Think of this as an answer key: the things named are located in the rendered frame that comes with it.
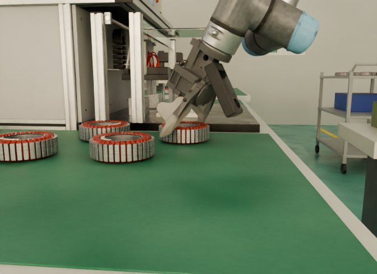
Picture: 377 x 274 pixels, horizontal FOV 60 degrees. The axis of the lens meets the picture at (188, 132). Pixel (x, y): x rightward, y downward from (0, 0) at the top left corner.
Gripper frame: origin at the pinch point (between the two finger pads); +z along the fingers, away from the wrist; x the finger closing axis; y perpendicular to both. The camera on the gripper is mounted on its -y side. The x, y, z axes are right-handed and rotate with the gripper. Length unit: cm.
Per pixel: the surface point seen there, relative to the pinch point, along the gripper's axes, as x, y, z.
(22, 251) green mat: 46.8, -12.9, -6.0
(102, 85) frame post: -1.7, 27.5, 3.5
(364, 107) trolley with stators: -314, -27, 4
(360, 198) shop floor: -204, -63, 51
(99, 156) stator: 23.9, 0.8, 0.6
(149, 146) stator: 18.1, -3.6, -3.4
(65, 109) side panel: 3.8, 31.6, 13.2
